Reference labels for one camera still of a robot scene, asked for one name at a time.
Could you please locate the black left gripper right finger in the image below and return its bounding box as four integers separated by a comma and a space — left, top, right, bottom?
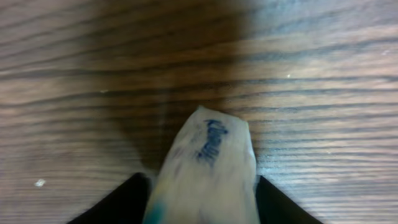
256, 176, 322, 224

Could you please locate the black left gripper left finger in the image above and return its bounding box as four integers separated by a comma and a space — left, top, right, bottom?
68, 172, 151, 224

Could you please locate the teal tissue pack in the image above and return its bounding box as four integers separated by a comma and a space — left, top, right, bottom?
143, 106, 259, 224

